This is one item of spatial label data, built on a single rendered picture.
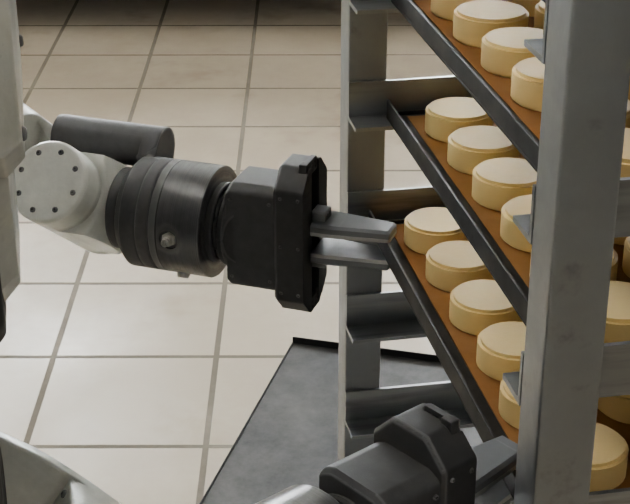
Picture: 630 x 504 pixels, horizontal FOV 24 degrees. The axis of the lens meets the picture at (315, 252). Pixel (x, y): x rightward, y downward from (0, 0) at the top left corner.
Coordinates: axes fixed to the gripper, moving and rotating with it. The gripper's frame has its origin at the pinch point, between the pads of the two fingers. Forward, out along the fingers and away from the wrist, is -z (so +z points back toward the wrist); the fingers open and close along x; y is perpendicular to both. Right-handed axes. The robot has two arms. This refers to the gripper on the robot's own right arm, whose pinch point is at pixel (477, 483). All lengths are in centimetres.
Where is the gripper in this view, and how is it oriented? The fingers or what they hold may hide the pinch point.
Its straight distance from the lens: 82.6
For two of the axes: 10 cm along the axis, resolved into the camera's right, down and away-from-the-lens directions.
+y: -6.5, -3.3, 6.9
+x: 0.0, -9.0, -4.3
